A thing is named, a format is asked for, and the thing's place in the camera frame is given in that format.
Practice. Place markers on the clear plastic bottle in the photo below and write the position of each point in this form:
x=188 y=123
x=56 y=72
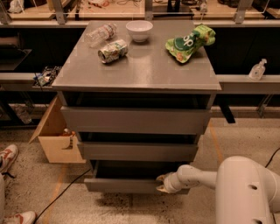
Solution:
x=100 y=34

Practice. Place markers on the crushed green white can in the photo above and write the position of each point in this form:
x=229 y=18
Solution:
x=113 y=51

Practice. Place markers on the white red lower shoe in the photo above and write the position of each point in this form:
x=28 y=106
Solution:
x=21 y=218

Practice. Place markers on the tray of small parts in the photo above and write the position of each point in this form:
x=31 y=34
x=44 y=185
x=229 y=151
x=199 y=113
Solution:
x=47 y=76

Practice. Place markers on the grey top drawer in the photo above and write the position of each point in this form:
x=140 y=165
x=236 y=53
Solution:
x=136 y=120

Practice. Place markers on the white red shoe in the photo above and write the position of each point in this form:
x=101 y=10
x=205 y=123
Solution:
x=21 y=218
x=8 y=157

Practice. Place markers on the grey middle drawer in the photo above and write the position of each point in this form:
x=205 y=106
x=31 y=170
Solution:
x=161 y=152

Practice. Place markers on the green chip bag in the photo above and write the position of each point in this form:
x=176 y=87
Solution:
x=183 y=48

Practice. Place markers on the grey drawer cabinet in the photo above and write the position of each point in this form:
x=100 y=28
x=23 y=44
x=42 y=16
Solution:
x=147 y=77

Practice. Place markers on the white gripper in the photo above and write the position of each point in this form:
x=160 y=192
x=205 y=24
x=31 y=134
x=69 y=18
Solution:
x=170 y=182

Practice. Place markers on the grey bottom drawer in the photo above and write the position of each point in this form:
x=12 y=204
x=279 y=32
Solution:
x=127 y=176

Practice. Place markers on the white red upper shoe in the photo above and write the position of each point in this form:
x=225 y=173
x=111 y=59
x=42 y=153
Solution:
x=8 y=157

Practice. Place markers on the grey drawer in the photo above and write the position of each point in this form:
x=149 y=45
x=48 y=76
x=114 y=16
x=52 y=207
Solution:
x=127 y=176
x=161 y=152
x=136 y=120

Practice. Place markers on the hand sanitizer bottle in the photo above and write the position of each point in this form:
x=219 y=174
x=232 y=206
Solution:
x=257 y=70

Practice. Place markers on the cardboard box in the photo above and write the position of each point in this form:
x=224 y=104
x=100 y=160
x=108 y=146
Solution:
x=57 y=141

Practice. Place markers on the grey bench rail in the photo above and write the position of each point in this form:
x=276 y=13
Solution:
x=20 y=82

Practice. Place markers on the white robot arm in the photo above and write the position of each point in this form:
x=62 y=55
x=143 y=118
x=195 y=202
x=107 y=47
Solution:
x=245 y=192

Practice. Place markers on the white bowl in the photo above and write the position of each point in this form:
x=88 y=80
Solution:
x=139 y=30

